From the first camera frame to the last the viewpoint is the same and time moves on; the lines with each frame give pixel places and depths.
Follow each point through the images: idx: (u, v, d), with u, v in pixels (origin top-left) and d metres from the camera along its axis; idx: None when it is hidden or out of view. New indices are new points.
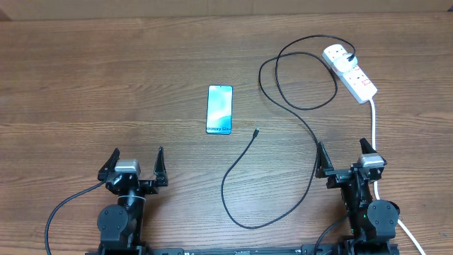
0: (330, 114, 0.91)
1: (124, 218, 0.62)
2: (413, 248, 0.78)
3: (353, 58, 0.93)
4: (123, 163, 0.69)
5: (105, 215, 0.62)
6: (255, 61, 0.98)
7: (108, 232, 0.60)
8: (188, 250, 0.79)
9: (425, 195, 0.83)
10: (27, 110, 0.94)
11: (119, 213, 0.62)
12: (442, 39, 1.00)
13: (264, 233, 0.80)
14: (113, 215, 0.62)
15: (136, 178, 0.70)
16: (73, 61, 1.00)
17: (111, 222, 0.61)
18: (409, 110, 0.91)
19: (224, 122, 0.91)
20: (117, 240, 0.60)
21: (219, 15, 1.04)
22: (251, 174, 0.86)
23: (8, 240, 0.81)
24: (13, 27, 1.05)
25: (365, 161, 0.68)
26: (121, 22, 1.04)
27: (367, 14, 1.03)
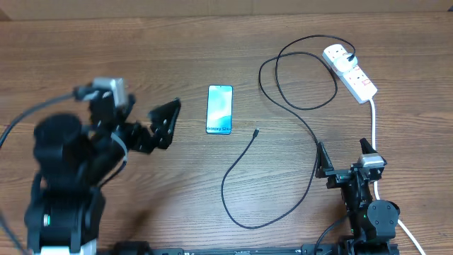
0: (330, 113, 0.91)
1: (77, 126, 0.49)
2: (413, 248, 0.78)
3: (353, 58, 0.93)
4: (102, 79, 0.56)
5: (48, 132, 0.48)
6: (255, 61, 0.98)
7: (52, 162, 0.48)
8: (188, 250, 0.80)
9: (425, 195, 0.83)
10: (27, 110, 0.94)
11: (69, 131, 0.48)
12: (442, 39, 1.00)
13: (264, 233, 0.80)
14: (63, 122, 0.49)
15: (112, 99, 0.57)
16: (73, 61, 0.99)
17: (58, 129, 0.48)
18: (409, 110, 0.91)
19: (224, 122, 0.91)
20: (61, 150, 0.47)
21: (219, 15, 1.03)
22: (251, 174, 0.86)
23: (8, 240, 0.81)
24: (13, 26, 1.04)
25: (365, 161, 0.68)
26: (121, 22, 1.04)
27: (367, 14, 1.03)
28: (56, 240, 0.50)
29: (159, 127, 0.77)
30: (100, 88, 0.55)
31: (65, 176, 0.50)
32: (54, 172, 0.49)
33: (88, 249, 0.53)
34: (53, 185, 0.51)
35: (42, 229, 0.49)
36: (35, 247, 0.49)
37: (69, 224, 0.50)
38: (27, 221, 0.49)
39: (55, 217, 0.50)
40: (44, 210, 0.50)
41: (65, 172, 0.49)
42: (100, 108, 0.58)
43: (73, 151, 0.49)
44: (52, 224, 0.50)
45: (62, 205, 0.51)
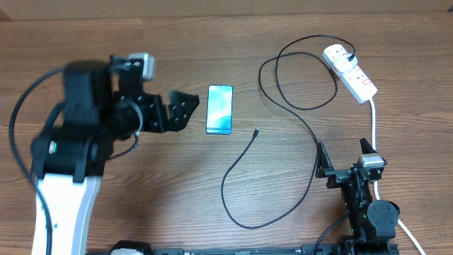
0: (330, 114, 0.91)
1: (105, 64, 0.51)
2: (413, 248, 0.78)
3: (353, 58, 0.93)
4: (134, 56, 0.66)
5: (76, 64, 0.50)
6: (255, 61, 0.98)
7: (73, 90, 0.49)
8: (188, 250, 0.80)
9: (425, 195, 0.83)
10: (27, 110, 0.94)
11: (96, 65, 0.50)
12: (442, 39, 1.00)
13: (264, 233, 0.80)
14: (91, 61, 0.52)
15: (141, 69, 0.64)
16: (73, 61, 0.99)
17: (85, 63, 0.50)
18: (409, 111, 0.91)
19: (224, 122, 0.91)
20: (88, 76, 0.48)
21: (219, 15, 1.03)
22: (251, 174, 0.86)
23: (8, 240, 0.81)
24: (13, 26, 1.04)
25: (365, 161, 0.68)
26: (121, 22, 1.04)
27: (367, 14, 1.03)
28: (61, 169, 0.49)
29: (176, 105, 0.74)
30: (133, 59, 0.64)
31: (83, 109, 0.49)
32: (72, 101, 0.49)
33: (92, 185, 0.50)
34: (68, 117, 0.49)
35: (47, 156, 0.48)
36: (38, 172, 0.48)
37: (75, 154, 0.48)
38: (34, 144, 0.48)
39: (61, 144, 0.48)
40: (51, 137, 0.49)
41: (83, 103, 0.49)
42: (127, 81, 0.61)
43: (97, 86, 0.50)
44: (58, 151, 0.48)
45: (71, 134, 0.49)
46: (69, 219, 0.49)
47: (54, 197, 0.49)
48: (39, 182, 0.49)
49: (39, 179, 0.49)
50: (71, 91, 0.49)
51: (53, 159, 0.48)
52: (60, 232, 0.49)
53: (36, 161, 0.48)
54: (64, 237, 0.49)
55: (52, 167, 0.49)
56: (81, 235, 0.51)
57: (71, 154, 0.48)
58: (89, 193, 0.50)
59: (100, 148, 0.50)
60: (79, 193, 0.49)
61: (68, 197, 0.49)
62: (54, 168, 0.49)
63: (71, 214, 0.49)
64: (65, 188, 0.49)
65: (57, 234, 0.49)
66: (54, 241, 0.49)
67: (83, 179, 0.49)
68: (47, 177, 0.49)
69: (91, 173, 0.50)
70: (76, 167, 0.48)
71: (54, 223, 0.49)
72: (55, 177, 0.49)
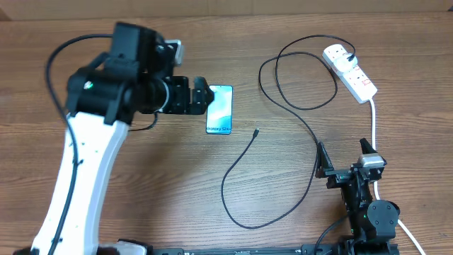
0: (330, 114, 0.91)
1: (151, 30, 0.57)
2: (413, 248, 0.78)
3: (353, 58, 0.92)
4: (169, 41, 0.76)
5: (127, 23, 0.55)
6: (255, 61, 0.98)
7: (122, 41, 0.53)
8: (188, 250, 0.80)
9: (425, 195, 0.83)
10: (27, 110, 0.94)
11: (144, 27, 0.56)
12: (443, 39, 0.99)
13: (264, 233, 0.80)
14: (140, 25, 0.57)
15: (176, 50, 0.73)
16: (73, 61, 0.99)
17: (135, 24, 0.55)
18: (409, 111, 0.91)
19: (224, 122, 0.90)
20: (137, 30, 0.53)
21: (219, 15, 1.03)
22: (251, 174, 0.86)
23: (8, 240, 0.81)
24: (13, 26, 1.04)
25: (365, 161, 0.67)
26: (121, 22, 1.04)
27: (367, 14, 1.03)
28: (94, 108, 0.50)
29: (201, 90, 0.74)
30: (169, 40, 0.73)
31: (127, 59, 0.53)
32: (118, 52, 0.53)
33: (120, 129, 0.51)
34: (108, 66, 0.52)
35: (83, 92, 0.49)
36: (71, 108, 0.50)
37: (110, 92, 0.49)
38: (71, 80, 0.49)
39: (97, 83, 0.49)
40: (88, 76, 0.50)
41: (128, 54, 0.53)
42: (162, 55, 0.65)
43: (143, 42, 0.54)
44: (93, 89, 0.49)
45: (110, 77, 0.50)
46: (95, 156, 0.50)
47: (84, 134, 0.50)
48: (71, 118, 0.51)
49: (71, 116, 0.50)
50: (120, 42, 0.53)
51: (88, 95, 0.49)
52: (85, 169, 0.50)
53: (72, 97, 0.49)
54: (88, 174, 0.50)
55: (85, 105, 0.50)
56: (104, 177, 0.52)
57: (105, 93, 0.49)
58: (117, 136, 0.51)
59: (134, 94, 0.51)
60: (107, 134, 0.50)
61: (97, 137, 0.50)
62: (87, 106, 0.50)
63: (98, 153, 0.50)
64: (95, 127, 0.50)
65: (83, 170, 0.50)
66: (79, 176, 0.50)
67: (114, 120, 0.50)
68: (80, 114, 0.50)
69: (122, 117, 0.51)
70: (109, 106, 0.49)
71: (81, 159, 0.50)
72: (87, 115, 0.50)
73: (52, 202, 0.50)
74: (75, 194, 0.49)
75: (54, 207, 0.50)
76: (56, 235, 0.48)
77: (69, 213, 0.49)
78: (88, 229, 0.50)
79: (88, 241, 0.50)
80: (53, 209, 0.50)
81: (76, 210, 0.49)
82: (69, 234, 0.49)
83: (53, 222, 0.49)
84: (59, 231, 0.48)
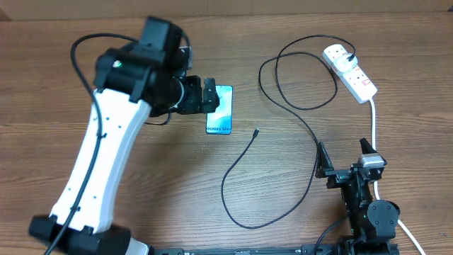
0: (330, 113, 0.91)
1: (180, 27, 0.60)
2: (413, 248, 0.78)
3: (353, 58, 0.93)
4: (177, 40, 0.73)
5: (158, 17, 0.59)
6: (255, 61, 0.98)
7: (151, 31, 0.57)
8: (188, 250, 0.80)
9: (425, 195, 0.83)
10: (27, 110, 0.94)
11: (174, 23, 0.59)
12: (443, 39, 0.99)
13: (264, 233, 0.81)
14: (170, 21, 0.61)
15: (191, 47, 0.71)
16: (73, 61, 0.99)
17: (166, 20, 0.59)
18: (409, 111, 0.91)
19: (224, 122, 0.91)
20: (168, 23, 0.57)
21: (219, 15, 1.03)
22: (251, 174, 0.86)
23: (8, 240, 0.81)
24: (13, 26, 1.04)
25: (365, 161, 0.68)
26: (121, 22, 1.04)
27: (367, 13, 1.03)
28: (121, 86, 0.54)
29: (213, 88, 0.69)
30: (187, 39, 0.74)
31: (153, 47, 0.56)
32: (147, 40, 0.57)
33: (144, 109, 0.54)
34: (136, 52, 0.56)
35: (112, 69, 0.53)
36: (99, 83, 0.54)
37: (138, 72, 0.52)
38: (102, 58, 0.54)
39: (125, 62, 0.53)
40: (117, 56, 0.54)
41: (156, 43, 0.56)
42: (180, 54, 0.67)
43: (172, 34, 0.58)
44: (121, 68, 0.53)
45: (137, 59, 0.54)
46: (118, 132, 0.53)
47: (110, 110, 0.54)
48: (98, 93, 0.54)
49: (98, 91, 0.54)
50: (150, 32, 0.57)
51: (116, 73, 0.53)
52: (107, 143, 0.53)
53: (101, 74, 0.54)
54: (109, 149, 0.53)
55: (114, 82, 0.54)
56: (124, 153, 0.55)
57: (134, 72, 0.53)
58: (140, 114, 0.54)
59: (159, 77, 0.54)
60: (131, 112, 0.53)
61: (120, 112, 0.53)
62: (114, 84, 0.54)
63: (120, 129, 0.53)
64: (120, 103, 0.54)
65: (105, 144, 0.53)
66: (101, 149, 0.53)
67: (139, 99, 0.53)
68: (107, 91, 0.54)
69: (146, 97, 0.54)
70: (136, 85, 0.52)
71: (105, 133, 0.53)
72: (113, 91, 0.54)
73: (75, 170, 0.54)
74: (95, 166, 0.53)
75: (76, 175, 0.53)
76: (75, 203, 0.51)
77: (89, 183, 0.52)
78: (105, 201, 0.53)
79: (104, 214, 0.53)
80: (74, 178, 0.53)
81: (95, 180, 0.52)
82: (86, 203, 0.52)
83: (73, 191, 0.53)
84: (78, 200, 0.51)
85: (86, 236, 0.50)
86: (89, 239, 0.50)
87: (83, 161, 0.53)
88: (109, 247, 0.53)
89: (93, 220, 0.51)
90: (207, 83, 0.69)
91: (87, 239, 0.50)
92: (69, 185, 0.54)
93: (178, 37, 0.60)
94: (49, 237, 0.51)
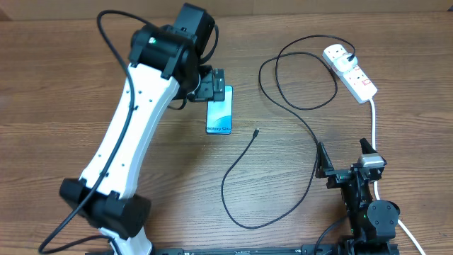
0: (330, 113, 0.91)
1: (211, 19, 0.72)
2: (413, 248, 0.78)
3: (353, 58, 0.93)
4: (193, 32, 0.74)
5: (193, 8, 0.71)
6: (255, 61, 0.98)
7: (187, 18, 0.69)
8: (188, 250, 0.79)
9: (425, 195, 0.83)
10: (27, 110, 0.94)
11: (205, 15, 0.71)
12: (443, 39, 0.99)
13: (264, 233, 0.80)
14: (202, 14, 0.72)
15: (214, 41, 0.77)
16: (73, 61, 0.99)
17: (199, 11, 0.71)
18: (409, 111, 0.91)
19: (224, 122, 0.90)
20: (202, 12, 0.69)
21: (219, 15, 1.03)
22: (251, 174, 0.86)
23: (8, 240, 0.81)
24: (13, 27, 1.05)
25: (365, 161, 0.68)
26: (121, 22, 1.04)
27: (367, 14, 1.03)
28: (154, 61, 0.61)
29: (222, 78, 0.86)
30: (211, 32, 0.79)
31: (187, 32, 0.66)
32: (181, 25, 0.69)
33: (173, 86, 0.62)
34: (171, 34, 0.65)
35: (147, 44, 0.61)
36: (134, 56, 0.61)
37: (172, 49, 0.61)
38: (140, 34, 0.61)
39: (160, 40, 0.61)
40: (152, 34, 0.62)
41: (190, 29, 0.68)
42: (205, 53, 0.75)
43: (203, 23, 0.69)
44: (156, 44, 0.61)
45: (172, 39, 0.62)
46: (148, 105, 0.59)
47: (141, 84, 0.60)
48: (132, 67, 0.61)
49: (132, 65, 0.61)
50: (185, 20, 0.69)
51: (151, 48, 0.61)
52: (139, 114, 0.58)
53: (137, 48, 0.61)
54: (140, 119, 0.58)
55: (148, 57, 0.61)
56: (150, 127, 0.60)
57: (168, 49, 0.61)
58: (168, 91, 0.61)
59: (190, 57, 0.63)
60: (161, 86, 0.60)
61: (152, 87, 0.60)
62: (148, 59, 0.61)
63: (151, 103, 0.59)
64: (153, 79, 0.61)
65: (136, 115, 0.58)
66: (133, 120, 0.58)
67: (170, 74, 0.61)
68: (140, 65, 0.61)
69: (176, 74, 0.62)
70: (169, 61, 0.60)
71: (136, 105, 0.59)
72: (146, 68, 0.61)
73: (105, 140, 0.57)
74: (127, 134, 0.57)
75: (107, 143, 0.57)
76: (105, 168, 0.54)
77: (119, 150, 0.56)
78: (132, 169, 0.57)
79: (130, 183, 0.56)
80: (105, 146, 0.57)
81: (126, 147, 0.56)
82: (115, 169, 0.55)
83: (102, 157, 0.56)
84: (108, 165, 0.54)
85: (113, 200, 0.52)
86: (116, 202, 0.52)
87: (115, 129, 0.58)
88: (132, 214, 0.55)
89: (120, 185, 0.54)
90: (217, 74, 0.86)
91: (115, 202, 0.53)
92: (98, 153, 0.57)
93: (207, 30, 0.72)
94: (76, 200, 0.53)
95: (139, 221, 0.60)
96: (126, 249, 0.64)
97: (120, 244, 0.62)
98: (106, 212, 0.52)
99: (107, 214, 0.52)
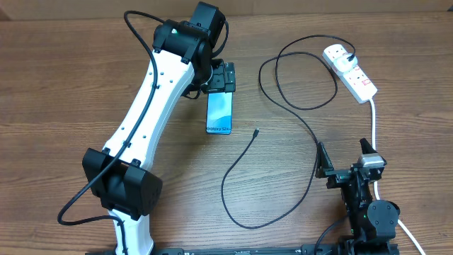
0: (330, 113, 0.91)
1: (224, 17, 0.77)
2: (413, 248, 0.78)
3: (353, 58, 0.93)
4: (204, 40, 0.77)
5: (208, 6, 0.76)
6: (255, 61, 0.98)
7: (202, 14, 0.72)
8: (188, 250, 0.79)
9: (425, 195, 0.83)
10: (27, 110, 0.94)
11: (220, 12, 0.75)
12: (443, 39, 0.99)
13: (264, 233, 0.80)
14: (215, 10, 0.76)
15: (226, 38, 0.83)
16: (73, 61, 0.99)
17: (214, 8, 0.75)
18: (409, 111, 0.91)
19: (224, 122, 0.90)
20: (216, 8, 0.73)
21: None
22: (251, 174, 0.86)
23: (8, 240, 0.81)
24: (13, 26, 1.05)
25: (365, 161, 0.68)
26: (122, 22, 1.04)
27: (366, 14, 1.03)
28: (175, 49, 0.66)
29: (233, 71, 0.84)
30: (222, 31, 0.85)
31: (204, 26, 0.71)
32: (197, 21, 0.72)
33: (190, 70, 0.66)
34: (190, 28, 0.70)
35: (170, 35, 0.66)
36: (158, 44, 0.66)
37: (191, 41, 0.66)
38: (163, 26, 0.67)
39: (181, 31, 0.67)
40: (174, 27, 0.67)
41: (204, 24, 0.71)
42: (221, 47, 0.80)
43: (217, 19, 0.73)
44: (177, 35, 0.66)
45: (190, 32, 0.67)
46: (170, 86, 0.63)
47: (164, 67, 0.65)
48: (156, 52, 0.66)
49: (156, 51, 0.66)
50: (199, 15, 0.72)
51: (172, 38, 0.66)
52: (161, 93, 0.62)
53: (161, 37, 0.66)
54: (162, 97, 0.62)
55: (170, 46, 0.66)
56: (168, 109, 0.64)
57: (188, 39, 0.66)
58: (186, 74, 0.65)
59: (206, 47, 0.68)
60: (182, 69, 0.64)
61: (173, 69, 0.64)
62: (170, 47, 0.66)
63: (172, 83, 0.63)
64: (173, 62, 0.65)
65: (158, 93, 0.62)
66: (155, 97, 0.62)
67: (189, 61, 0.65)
68: (163, 52, 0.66)
69: (193, 61, 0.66)
70: (188, 49, 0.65)
71: (158, 85, 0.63)
72: (168, 54, 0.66)
73: (128, 116, 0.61)
74: (149, 110, 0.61)
75: (130, 118, 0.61)
76: (129, 138, 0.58)
77: (141, 123, 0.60)
78: (151, 143, 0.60)
79: (148, 157, 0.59)
80: (129, 121, 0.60)
81: (147, 123, 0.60)
82: (137, 141, 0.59)
83: (126, 130, 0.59)
84: (132, 136, 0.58)
85: (134, 167, 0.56)
86: (137, 169, 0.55)
87: (137, 106, 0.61)
88: (148, 186, 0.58)
89: (141, 154, 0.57)
90: (228, 66, 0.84)
91: (136, 168, 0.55)
92: (121, 126, 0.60)
93: (220, 27, 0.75)
94: (100, 167, 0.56)
95: (153, 199, 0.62)
96: (131, 238, 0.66)
97: (128, 229, 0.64)
98: (127, 178, 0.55)
99: (127, 180, 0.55)
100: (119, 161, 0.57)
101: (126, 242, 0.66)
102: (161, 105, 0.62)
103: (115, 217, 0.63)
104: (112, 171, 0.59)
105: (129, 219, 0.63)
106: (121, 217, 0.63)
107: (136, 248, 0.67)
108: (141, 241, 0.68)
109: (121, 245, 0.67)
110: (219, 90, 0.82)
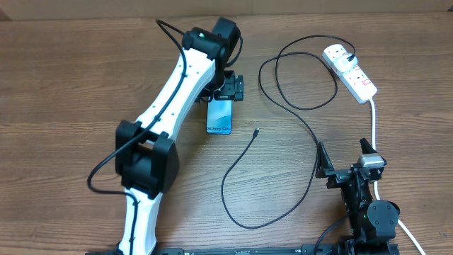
0: (330, 113, 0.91)
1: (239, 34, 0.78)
2: (413, 248, 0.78)
3: (353, 58, 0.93)
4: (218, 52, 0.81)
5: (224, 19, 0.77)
6: (255, 61, 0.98)
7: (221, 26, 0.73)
8: (188, 250, 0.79)
9: (425, 195, 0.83)
10: (27, 110, 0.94)
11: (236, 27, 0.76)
12: (443, 39, 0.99)
13: (264, 233, 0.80)
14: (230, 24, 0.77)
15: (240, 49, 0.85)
16: (73, 61, 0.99)
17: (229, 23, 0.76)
18: (409, 110, 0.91)
19: (224, 122, 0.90)
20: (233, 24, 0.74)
21: (219, 15, 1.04)
22: (251, 174, 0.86)
23: (8, 240, 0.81)
24: (13, 27, 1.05)
25: (365, 161, 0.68)
26: (122, 22, 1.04)
27: (366, 14, 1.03)
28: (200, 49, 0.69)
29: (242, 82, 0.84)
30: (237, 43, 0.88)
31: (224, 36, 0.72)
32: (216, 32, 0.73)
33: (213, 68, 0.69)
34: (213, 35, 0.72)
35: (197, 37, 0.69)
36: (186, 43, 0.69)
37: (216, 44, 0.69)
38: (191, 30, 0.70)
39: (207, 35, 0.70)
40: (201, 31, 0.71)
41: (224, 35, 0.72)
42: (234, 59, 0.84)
43: (234, 34, 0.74)
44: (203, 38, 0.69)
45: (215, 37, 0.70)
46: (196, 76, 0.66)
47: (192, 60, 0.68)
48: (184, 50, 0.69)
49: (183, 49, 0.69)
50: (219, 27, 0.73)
51: (199, 40, 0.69)
52: (188, 81, 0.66)
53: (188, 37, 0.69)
54: (189, 85, 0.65)
55: (195, 45, 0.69)
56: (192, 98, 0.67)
57: (213, 41, 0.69)
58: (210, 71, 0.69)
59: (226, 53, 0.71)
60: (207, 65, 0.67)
61: (200, 61, 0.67)
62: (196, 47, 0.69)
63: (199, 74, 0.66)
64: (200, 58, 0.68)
65: (186, 81, 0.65)
66: (183, 84, 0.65)
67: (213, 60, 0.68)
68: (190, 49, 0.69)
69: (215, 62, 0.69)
70: (213, 49, 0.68)
71: (187, 74, 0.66)
72: (195, 53, 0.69)
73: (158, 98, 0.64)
74: (178, 94, 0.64)
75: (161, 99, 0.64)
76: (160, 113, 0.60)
77: (171, 104, 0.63)
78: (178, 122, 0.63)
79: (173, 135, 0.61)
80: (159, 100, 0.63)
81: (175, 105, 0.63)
82: (166, 117, 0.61)
83: (156, 108, 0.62)
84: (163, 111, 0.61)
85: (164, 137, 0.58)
86: (166, 140, 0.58)
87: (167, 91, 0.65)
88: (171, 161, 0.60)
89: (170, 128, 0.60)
90: (237, 78, 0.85)
91: (165, 139, 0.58)
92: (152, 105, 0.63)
93: (236, 42, 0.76)
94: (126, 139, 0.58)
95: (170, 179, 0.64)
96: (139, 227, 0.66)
97: (140, 214, 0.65)
98: (155, 147, 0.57)
99: (155, 149, 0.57)
100: (149, 132, 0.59)
101: (134, 231, 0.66)
102: (188, 91, 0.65)
103: (131, 196, 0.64)
104: (137, 144, 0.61)
105: (145, 199, 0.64)
106: (136, 197, 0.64)
107: (141, 241, 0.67)
108: (151, 229, 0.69)
109: (129, 234, 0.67)
110: (228, 98, 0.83)
